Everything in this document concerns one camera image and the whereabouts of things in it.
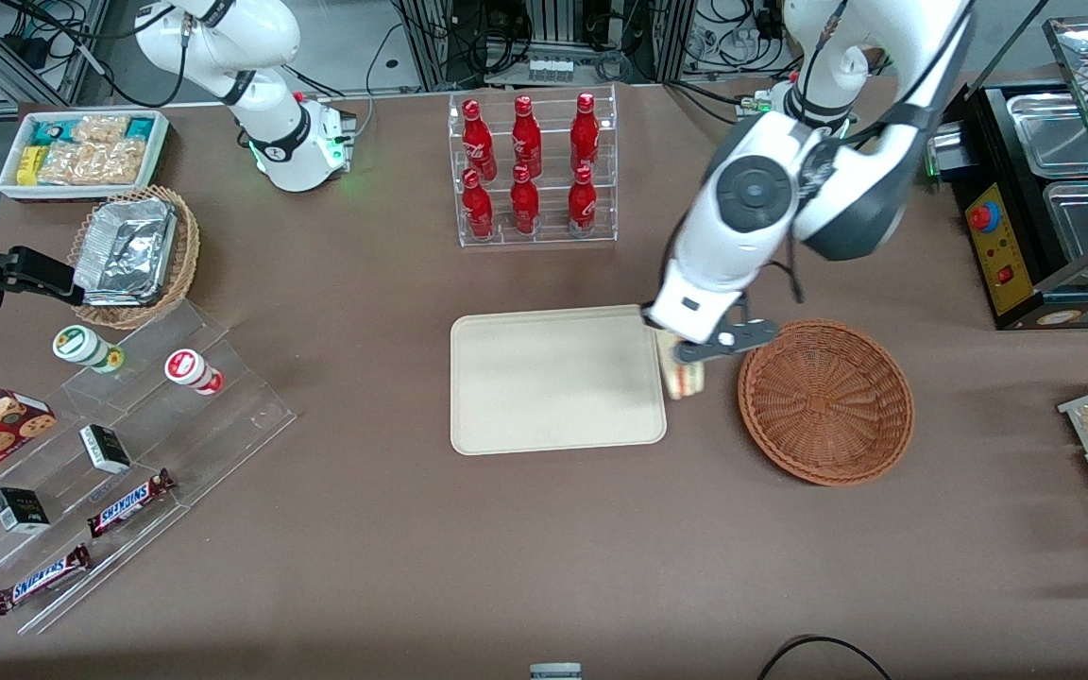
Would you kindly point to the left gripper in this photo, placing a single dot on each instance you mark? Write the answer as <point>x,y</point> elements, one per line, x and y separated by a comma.
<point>648,317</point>

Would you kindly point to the triangular sandwich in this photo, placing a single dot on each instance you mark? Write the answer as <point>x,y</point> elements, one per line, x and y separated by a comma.
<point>684,380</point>

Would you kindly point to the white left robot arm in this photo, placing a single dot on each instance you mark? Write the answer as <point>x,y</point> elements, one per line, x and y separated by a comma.
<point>752,194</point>

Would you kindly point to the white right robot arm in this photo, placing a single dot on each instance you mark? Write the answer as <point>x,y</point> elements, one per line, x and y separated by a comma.
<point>280,142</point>

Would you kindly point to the cream plastic tray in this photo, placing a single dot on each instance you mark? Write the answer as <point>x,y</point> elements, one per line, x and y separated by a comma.
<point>558,378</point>

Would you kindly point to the wicker basket with foil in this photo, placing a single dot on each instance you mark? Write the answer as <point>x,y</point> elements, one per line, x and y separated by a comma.
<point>187,255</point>

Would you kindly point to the brown round wicker basket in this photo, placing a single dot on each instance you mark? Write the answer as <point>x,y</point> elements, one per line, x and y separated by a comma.
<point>827,406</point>

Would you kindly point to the green lid snack cup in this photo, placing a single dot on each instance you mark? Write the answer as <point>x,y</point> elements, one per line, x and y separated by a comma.
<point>81,347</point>

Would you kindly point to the aluminium foil container stack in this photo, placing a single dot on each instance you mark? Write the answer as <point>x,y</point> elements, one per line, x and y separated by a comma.
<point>127,250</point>

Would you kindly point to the white rectangular snack bin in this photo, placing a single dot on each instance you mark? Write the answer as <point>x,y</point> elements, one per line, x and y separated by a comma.
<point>10,187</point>

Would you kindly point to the yellow snack packet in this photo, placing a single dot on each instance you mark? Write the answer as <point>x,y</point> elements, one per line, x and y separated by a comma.
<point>27,165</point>

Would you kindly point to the large rice cracker bag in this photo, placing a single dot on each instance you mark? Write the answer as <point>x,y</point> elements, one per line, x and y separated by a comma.
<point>91,162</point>

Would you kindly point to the red cola bottle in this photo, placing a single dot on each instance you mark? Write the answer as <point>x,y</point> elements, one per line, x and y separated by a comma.
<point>527,142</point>
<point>583,206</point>
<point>585,137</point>
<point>525,206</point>
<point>478,210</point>
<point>479,146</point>

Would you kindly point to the clear acrylic bottle rack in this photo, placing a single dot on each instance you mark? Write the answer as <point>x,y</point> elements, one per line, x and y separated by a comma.
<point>549,236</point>

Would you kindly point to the teal snack packet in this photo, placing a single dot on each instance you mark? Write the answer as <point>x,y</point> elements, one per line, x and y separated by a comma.
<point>140,128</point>
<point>51,132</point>

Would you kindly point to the small rice cracker bag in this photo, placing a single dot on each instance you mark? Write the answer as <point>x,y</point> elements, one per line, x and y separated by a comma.
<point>100,127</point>

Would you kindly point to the red lid snack cup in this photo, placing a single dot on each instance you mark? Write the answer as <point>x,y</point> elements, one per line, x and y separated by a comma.
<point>190,368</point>

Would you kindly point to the small black box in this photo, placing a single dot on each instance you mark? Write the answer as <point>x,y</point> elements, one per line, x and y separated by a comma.
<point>20,510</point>
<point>105,449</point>

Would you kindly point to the clear acrylic stepped stand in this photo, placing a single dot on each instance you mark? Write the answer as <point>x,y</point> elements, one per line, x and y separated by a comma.
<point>242,416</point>

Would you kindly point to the snickers chocolate bar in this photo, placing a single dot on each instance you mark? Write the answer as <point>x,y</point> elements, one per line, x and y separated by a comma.
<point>128,505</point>
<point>42,579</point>

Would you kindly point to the white power strip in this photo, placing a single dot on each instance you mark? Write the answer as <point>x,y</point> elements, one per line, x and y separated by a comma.
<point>551,70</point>

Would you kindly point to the black food warmer machine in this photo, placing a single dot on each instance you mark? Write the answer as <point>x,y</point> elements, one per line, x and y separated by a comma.
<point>1007,246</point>

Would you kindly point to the grey device at table edge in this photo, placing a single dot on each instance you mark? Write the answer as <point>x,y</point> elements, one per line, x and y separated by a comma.
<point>555,672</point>

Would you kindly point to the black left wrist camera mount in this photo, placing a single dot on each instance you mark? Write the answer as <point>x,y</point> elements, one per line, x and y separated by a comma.
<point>728,340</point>

